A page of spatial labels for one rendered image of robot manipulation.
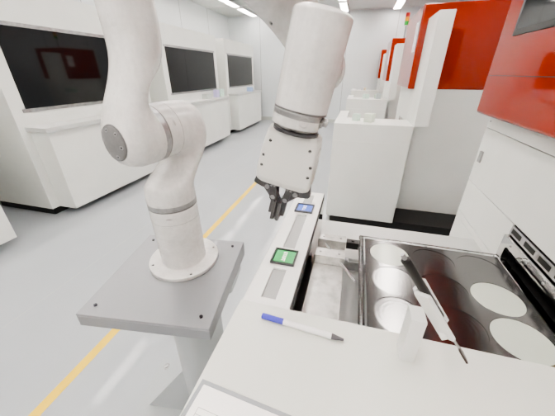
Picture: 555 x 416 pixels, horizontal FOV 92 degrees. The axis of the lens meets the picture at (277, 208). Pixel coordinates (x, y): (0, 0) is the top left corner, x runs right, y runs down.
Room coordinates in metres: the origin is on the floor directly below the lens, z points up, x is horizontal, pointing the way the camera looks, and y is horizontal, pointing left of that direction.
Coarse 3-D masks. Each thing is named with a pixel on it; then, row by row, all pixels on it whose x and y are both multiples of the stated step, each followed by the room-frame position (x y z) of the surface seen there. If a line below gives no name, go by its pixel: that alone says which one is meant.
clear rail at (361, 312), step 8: (360, 240) 0.66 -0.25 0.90; (360, 248) 0.62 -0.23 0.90; (360, 256) 0.59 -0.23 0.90; (360, 264) 0.55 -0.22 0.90; (360, 272) 0.52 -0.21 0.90; (360, 280) 0.49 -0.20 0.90; (360, 288) 0.47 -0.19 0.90; (360, 296) 0.44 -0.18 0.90; (360, 304) 0.42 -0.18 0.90; (360, 312) 0.40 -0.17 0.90; (360, 320) 0.38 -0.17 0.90
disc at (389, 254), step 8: (376, 248) 0.63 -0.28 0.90; (384, 248) 0.63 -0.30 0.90; (392, 248) 0.63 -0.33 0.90; (400, 248) 0.63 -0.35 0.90; (376, 256) 0.59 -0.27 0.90; (384, 256) 0.59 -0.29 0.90; (392, 256) 0.59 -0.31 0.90; (400, 256) 0.59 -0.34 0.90; (408, 256) 0.59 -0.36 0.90; (392, 264) 0.56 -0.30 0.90; (400, 264) 0.56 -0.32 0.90
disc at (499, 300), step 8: (472, 288) 0.47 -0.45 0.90; (480, 288) 0.47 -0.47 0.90; (488, 288) 0.47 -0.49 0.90; (496, 288) 0.47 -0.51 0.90; (504, 288) 0.47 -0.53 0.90; (480, 296) 0.44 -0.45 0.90; (488, 296) 0.44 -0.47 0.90; (496, 296) 0.44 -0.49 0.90; (504, 296) 0.44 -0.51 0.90; (512, 296) 0.44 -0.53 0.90; (488, 304) 0.42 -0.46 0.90; (496, 304) 0.42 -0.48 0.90; (504, 304) 0.42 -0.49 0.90; (512, 304) 0.42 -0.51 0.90; (520, 304) 0.42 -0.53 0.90; (496, 312) 0.40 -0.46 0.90; (504, 312) 0.40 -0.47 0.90; (512, 312) 0.40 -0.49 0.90; (520, 312) 0.40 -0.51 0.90
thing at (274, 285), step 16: (288, 224) 0.66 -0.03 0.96; (304, 224) 0.66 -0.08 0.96; (288, 240) 0.58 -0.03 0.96; (304, 240) 0.58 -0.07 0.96; (304, 256) 0.51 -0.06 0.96; (256, 272) 0.45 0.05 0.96; (272, 272) 0.46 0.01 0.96; (288, 272) 0.45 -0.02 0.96; (256, 288) 0.41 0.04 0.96; (272, 288) 0.41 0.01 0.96; (288, 288) 0.41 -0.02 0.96; (272, 304) 0.37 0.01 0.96; (288, 304) 0.37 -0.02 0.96
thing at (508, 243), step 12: (504, 240) 0.63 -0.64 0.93; (504, 252) 0.61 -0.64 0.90; (516, 252) 0.57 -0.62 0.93; (504, 264) 0.59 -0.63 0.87; (528, 264) 0.51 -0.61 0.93; (516, 276) 0.54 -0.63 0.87; (540, 276) 0.47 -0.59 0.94; (552, 288) 0.43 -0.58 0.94; (552, 300) 0.41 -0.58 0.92; (540, 312) 0.42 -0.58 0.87; (552, 324) 0.39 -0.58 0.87
